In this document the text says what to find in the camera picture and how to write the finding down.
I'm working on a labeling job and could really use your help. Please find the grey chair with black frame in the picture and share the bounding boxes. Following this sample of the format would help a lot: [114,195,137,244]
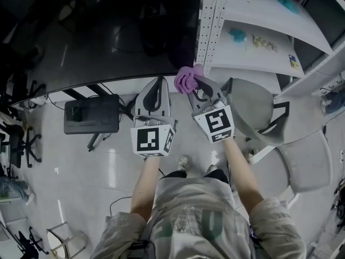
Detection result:
[220,77,291,148]

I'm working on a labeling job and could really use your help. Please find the white stool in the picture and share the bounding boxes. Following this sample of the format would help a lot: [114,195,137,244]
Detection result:
[46,221,88,259]

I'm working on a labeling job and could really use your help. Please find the light grey chair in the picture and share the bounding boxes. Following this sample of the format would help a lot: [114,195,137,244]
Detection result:
[246,129,334,209]

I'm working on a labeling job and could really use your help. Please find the black TV screen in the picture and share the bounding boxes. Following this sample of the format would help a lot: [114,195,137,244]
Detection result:
[0,0,202,107]

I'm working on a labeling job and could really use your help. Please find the teal cloth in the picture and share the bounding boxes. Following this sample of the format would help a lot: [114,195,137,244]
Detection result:
[228,28,247,46]
[274,0,300,16]

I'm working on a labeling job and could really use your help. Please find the black floor cable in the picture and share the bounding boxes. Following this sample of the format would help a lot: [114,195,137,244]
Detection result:
[109,195,133,219]

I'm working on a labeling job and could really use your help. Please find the black office chair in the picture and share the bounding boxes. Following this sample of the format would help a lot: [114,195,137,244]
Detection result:
[15,226,50,255]
[0,121,43,170]

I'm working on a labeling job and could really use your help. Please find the white metal shelf rack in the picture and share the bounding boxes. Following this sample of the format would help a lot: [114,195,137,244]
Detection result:
[193,0,345,97]

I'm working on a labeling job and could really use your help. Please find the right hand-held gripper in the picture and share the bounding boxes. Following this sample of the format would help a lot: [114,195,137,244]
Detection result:
[187,74,235,144]

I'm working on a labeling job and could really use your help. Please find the purple cloth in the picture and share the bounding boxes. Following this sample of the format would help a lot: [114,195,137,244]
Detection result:
[174,63,204,94]

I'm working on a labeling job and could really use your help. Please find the black TV stand frame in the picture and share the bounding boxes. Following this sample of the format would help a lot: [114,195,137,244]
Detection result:
[60,76,165,153]

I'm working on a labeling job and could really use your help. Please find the blue and yellow packet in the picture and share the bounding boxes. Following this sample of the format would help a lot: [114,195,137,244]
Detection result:
[288,53,300,70]

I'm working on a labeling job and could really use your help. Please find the yellow crumpled wrappers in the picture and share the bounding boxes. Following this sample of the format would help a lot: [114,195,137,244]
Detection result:
[252,35,279,53]

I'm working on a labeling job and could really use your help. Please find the black box on TV stand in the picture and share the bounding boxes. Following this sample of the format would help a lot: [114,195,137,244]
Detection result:
[63,93,120,135]

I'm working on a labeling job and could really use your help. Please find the person's black trousers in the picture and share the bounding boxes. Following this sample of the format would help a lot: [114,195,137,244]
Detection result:
[163,169,230,185]

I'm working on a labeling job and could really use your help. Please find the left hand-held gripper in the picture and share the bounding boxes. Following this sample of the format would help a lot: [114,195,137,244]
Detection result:
[130,77,179,158]

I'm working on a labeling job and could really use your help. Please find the person's left white shoe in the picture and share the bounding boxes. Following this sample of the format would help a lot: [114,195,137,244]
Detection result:
[177,155,190,172]

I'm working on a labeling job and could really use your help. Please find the person's right forearm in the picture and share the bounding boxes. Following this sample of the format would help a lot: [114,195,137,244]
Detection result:
[223,137,267,216]

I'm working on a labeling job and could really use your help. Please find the person's beige printed shirt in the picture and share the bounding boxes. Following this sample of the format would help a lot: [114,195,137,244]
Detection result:
[91,176,308,259]

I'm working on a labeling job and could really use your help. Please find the person's left forearm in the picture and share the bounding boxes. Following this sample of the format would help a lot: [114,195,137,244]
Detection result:
[130,155,162,223]

